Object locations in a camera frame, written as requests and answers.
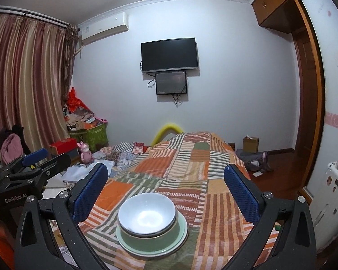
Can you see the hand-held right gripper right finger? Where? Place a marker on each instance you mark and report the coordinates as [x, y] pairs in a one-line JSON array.
[[240, 194]]

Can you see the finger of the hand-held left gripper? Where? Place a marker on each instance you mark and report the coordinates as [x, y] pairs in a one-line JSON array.
[[35, 156], [59, 164]]

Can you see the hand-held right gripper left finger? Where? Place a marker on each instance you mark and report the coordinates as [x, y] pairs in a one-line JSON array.
[[90, 194]]

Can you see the white bowl with dark spots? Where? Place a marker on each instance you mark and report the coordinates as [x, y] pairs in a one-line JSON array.
[[146, 213]]

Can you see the green bowl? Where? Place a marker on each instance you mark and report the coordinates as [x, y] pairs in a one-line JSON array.
[[157, 240]]

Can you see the green plate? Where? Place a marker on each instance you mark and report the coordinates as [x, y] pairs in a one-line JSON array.
[[152, 251]]

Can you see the dark box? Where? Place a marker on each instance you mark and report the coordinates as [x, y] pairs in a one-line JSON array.
[[73, 154]]

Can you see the red box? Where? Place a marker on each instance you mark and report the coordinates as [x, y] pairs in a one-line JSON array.
[[64, 146]]

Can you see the white cloth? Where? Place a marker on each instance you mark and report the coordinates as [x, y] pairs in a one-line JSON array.
[[81, 173]]

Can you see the pink clothing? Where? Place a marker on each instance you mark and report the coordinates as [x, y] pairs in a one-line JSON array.
[[11, 149]]

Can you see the white paper sheet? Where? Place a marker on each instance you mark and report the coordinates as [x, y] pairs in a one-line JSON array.
[[256, 174]]

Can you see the black clothing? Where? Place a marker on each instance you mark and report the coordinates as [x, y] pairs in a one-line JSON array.
[[21, 132]]

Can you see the pink plush toy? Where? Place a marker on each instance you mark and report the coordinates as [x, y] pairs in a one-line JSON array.
[[86, 153]]

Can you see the grey purple bag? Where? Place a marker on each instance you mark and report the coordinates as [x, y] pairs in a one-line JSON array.
[[253, 160]]

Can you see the green storage box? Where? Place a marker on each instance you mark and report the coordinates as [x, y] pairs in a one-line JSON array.
[[95, 136]]

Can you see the brown cardboard box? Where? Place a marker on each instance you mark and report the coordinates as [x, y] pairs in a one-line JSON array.
[[250, 145]]

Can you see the floral checked patchwork quilt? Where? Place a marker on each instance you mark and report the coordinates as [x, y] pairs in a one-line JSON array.
[[121, 152]]

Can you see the striped patchwork blanket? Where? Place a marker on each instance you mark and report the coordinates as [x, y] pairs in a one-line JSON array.
[[186, 180]]

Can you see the red plastic bag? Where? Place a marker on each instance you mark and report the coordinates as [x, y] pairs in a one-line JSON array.
[[73, 98]]

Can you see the striped pink beige curtain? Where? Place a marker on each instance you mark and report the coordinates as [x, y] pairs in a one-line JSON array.
[[25, 84]]

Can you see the white suitcase with stickers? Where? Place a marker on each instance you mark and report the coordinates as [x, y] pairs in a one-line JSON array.
[[329, 211]]

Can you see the yellow foam tube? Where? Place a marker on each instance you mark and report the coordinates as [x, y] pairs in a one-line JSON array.
[[164, 130]]

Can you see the brown patterned curtain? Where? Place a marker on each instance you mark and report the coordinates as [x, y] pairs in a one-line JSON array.
[[70, 62]]

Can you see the wooden door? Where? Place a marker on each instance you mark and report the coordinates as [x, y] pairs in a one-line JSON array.
[[305, 98]]

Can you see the small black monitor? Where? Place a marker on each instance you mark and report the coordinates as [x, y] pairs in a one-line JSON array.
[[171, 83]]

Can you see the white wardrobe pink hearts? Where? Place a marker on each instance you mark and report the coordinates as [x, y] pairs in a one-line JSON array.
[[336, 95]]

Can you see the white air conditioner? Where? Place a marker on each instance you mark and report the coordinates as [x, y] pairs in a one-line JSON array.
[[104, 28]]

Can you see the wooden overhead cabinet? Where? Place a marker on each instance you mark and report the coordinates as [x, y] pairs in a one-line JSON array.
[[278, 2]]

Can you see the wooden bed post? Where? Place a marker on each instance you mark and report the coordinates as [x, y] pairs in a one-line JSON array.
[[232, 146]]

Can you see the wooden door frame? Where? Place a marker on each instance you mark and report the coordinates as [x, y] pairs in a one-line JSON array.
[[319, 104]]

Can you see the curtain rail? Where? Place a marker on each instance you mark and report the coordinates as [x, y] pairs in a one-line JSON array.
[[31, 17]]

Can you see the black wall television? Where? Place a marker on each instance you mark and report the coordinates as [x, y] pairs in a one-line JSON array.
[[169, 54]]

